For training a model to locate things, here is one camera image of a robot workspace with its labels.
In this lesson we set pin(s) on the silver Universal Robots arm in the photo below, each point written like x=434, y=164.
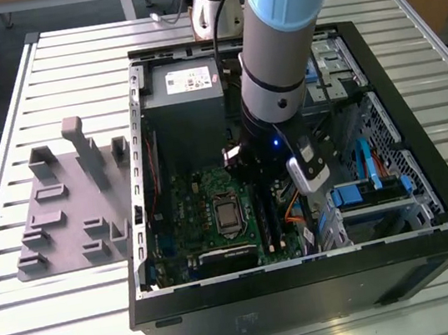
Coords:
x=276, y=63

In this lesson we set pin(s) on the CPU socket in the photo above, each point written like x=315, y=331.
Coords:
x=224, y=196

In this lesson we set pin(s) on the silver CPU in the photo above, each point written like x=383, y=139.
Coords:
x=228, y=215

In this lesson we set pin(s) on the grey power supply unit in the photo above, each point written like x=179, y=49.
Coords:
x=185, y=131

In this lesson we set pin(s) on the hard disk in blue carrier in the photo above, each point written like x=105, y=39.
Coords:
x=350, y=195

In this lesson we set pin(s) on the blue plastic drive latch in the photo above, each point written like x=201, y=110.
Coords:
x=311, y=72

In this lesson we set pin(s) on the green motherboard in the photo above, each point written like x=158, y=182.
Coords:
x=188, y=223

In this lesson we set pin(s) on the black graphics card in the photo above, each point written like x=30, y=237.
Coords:
x=229, y=259

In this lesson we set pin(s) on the metal disk bay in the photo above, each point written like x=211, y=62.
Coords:
x=382, y=208
x=335, y=62

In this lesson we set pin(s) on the black PC case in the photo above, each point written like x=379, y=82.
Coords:
x=311, y=302

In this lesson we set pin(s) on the grey parts rack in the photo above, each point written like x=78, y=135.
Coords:
x=69, y=203

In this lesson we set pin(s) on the silver bracket with camera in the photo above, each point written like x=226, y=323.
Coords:
x=232, y=158

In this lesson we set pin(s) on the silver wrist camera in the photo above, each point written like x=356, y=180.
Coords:
x=313, y=173

